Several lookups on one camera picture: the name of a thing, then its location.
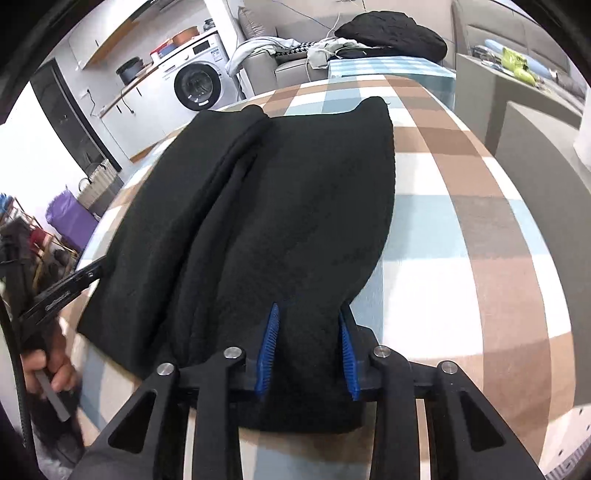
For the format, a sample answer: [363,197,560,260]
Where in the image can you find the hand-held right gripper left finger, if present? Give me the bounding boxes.
[78,302,281,480]

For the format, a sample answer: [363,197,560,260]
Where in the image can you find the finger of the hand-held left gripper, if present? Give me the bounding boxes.
[18,255,109,340]

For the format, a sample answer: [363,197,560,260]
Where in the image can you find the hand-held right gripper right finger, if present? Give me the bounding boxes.
[338,311,546,480]

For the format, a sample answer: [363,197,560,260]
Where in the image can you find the black knit sweater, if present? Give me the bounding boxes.
[76,96,396,435]

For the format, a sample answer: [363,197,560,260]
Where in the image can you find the person's left hand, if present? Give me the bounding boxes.
[21,318,80,403]

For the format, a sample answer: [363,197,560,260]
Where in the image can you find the wooden shoe rack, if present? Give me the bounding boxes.
[0,194,80,298]

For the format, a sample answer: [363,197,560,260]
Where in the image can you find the purple bag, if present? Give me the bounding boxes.
[45,191,100,253]

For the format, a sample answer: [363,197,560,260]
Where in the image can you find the woven laundry basket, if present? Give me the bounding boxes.
[78,159,123,219]

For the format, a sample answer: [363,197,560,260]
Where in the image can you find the checked brown blue tablecloth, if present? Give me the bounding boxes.
[69,74,576,480]

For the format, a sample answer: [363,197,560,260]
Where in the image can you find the white base cabinet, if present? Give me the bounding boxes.
[99,65,182,160]

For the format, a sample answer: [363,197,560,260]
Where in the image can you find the black cooking pot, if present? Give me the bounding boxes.
[115,58,142,86]

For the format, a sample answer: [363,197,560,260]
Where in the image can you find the white washing machine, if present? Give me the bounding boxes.
[152,31,243,112]

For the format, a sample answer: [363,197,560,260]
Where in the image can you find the grey sofa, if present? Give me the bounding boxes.
[239,8,352,99]

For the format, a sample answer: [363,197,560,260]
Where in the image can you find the brown cooking pot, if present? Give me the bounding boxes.
[171,27,201,47]

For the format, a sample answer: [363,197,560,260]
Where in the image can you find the teal checked cloth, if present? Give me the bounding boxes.
[329,58,458,112]

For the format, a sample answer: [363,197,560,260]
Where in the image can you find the grey storage box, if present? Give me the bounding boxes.
[456,53,591,241]

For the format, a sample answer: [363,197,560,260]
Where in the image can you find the pale blue white garment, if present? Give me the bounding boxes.
[226,37,301,75]

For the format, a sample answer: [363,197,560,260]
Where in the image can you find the black white patterned cushion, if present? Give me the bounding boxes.
[274,41,320,59]

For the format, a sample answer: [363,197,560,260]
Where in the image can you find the grey green garment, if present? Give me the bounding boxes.
[307,37,366,70]

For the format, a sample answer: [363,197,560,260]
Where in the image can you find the black quilted jacket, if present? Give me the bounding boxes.
[335,11,448,61]

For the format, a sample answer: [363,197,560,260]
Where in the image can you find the green toy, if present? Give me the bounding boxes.
[501,46,539,86]

